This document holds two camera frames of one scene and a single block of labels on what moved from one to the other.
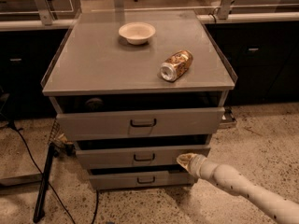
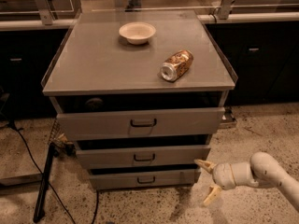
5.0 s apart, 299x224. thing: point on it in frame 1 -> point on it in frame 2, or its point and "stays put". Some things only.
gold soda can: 175,65 stays put
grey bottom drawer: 121,178 stays put
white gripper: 195,164 -> 222,175
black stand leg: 40,202 stays put
